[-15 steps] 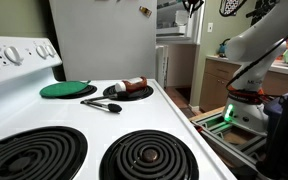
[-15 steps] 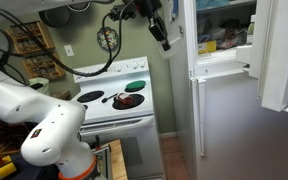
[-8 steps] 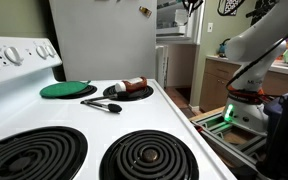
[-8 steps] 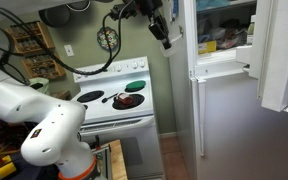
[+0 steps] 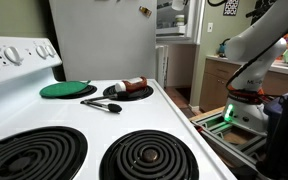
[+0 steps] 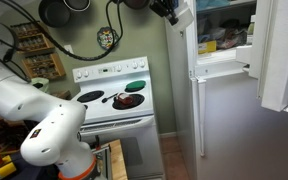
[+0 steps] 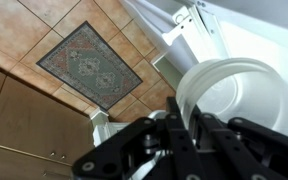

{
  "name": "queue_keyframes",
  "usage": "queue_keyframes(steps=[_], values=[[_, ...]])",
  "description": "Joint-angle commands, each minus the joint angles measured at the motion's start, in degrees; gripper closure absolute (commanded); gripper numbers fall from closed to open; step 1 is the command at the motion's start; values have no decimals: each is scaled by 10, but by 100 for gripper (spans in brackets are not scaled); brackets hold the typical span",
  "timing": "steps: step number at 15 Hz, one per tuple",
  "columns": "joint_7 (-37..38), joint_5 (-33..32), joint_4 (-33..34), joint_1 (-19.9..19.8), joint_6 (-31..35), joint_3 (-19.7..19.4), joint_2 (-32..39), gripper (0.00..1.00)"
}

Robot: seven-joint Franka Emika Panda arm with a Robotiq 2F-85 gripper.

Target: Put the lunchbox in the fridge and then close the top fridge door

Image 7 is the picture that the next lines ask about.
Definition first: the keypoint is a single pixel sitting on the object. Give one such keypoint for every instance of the wooden kitchen cabinet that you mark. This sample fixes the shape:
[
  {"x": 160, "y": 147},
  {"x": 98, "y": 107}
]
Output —
[{"x": 27, "y": 123}]

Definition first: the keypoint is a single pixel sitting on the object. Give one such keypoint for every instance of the patterned oriental rug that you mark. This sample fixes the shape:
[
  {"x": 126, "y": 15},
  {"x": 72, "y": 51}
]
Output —
[{"x": 90, "y": 66}]

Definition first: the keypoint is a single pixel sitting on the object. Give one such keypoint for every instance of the white freezer door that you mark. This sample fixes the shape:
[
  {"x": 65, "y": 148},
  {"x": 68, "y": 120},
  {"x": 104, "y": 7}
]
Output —
[{"x": 100, "y": 130}]

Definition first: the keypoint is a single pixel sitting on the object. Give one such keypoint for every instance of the translucent white plastic bowl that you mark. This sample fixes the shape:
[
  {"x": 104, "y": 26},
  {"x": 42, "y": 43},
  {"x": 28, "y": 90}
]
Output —
[{"x": 250, "y": 93}]

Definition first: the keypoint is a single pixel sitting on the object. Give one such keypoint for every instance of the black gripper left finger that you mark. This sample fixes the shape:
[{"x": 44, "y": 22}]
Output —
[{"x": 180, "y": 146}]

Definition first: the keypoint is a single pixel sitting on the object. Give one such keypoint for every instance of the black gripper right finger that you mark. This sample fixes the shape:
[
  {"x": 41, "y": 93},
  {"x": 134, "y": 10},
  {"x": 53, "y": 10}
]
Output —
[{"x": 250, "y": 150}]

